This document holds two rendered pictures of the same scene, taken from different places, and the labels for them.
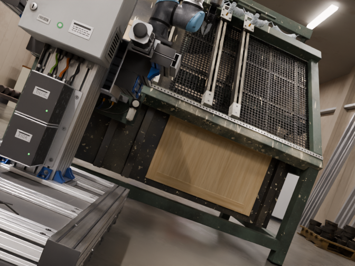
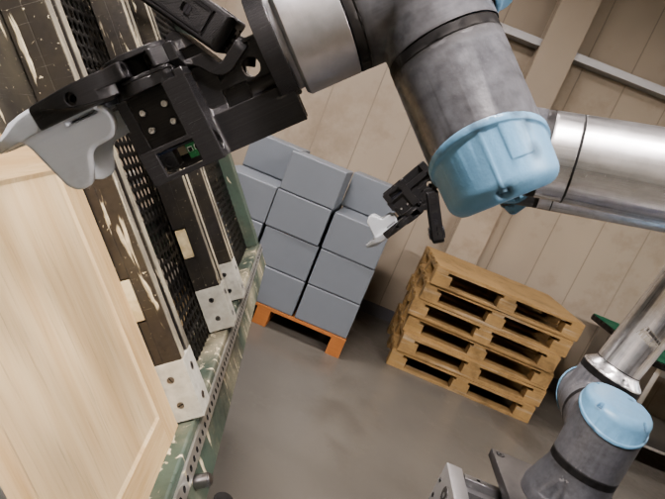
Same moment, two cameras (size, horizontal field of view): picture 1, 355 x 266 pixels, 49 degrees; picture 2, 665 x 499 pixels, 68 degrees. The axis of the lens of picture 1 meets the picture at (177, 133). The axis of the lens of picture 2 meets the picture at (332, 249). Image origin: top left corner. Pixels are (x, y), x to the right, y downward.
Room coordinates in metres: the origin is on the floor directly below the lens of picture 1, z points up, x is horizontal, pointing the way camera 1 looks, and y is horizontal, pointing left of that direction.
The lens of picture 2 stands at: (2.59, 1.16, 1.51)
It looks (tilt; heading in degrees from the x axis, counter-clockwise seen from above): 12 degrees down; 272
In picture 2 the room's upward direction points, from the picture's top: 22 degrees clockwise
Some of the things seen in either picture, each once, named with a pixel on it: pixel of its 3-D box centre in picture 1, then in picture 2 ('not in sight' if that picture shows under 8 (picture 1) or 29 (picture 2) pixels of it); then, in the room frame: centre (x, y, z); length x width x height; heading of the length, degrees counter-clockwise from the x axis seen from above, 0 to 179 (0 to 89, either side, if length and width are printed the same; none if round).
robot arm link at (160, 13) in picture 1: (166, 11); (603, 429); (2.06, 0.30, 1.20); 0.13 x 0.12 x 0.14; 77
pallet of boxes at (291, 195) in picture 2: not in sight; (299, 237); (3.04, -2.73, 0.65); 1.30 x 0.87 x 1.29; 0
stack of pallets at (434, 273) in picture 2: not in sight; (473, 327); (1.39, -2.99, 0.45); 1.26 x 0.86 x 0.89; 1
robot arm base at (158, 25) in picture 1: (156, 30); (573, 483); (2.06, 0.30, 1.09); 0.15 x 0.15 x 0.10
